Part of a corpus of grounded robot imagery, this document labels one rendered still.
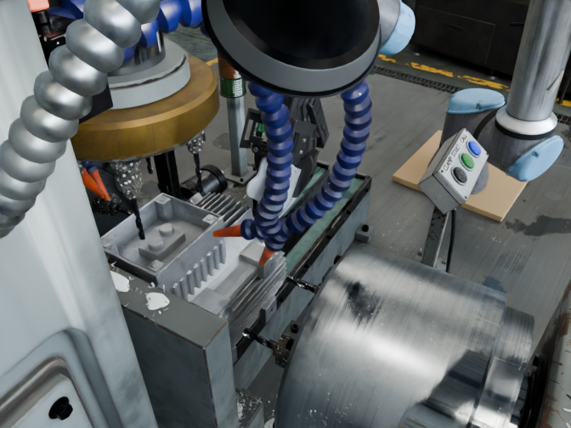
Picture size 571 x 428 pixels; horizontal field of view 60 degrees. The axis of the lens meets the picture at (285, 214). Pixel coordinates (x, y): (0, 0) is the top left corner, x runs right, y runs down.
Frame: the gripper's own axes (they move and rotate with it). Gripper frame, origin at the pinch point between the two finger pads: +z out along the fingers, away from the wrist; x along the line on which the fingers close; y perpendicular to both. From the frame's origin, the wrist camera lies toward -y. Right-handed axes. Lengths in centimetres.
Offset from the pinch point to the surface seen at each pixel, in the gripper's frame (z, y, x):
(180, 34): -60, -322, -291
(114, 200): 5.0, 5.6, -23.8
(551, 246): -1, -59, 40
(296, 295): 15.7, -15.8, 1.1
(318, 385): 9.0, 20.9, 18.9
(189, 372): 12.8, 23.1, 6.4
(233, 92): -16, -36, -34
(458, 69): -83, -361, -42
